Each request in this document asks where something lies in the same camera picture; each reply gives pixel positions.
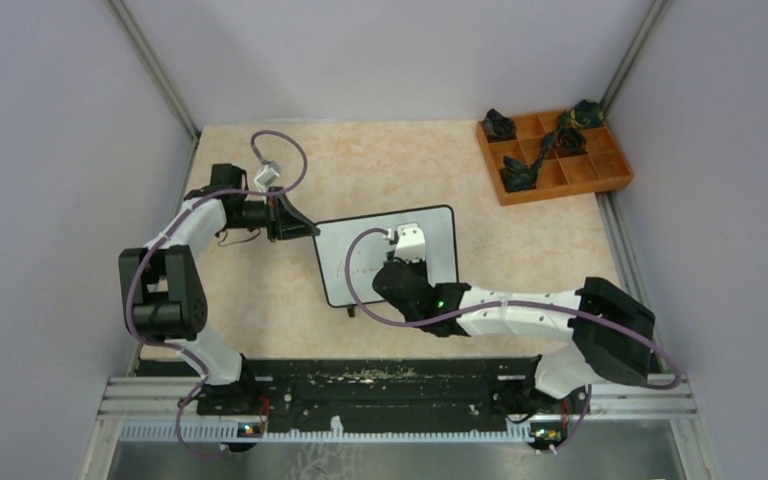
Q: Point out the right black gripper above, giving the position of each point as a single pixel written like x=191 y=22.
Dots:
x=420 y=266

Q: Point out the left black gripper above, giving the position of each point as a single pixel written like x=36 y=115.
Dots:
x=283 y=218

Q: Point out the small whiteboard with stand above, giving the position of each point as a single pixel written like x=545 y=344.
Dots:
x=437 y=223

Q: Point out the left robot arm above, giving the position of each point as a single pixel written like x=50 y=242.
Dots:
x=163 y=297

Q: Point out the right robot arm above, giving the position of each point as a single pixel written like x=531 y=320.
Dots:
x=606 y=333

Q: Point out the dark cloth bundle front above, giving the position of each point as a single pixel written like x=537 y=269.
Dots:
x=523 y=161

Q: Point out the dark cloth bundle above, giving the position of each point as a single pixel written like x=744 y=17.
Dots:
x=586 y=114
x=569 y=141
x=523 y=161
x=497 y=127

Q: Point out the dark cloth bundle left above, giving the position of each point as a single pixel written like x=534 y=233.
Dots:
x=497 y=127

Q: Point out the orange compartment tray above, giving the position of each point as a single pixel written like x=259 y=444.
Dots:
x=603 y=168

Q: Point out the dark cloth bundle middle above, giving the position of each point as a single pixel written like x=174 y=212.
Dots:
x=569 y=141

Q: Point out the dark cloth bundle back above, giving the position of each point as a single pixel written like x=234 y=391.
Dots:
x=586 y=114

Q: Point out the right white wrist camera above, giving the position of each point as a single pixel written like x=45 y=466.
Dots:
x=407 y=243

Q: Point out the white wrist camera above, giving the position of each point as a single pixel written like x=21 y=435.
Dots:
x=267 y=174
x=407 y=243

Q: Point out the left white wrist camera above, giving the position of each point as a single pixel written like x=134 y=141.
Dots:
x=267 y=174

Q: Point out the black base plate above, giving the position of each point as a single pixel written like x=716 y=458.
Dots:
x=389 y=396

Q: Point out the aluminium frame rail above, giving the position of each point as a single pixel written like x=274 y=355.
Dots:
x=151 y=409

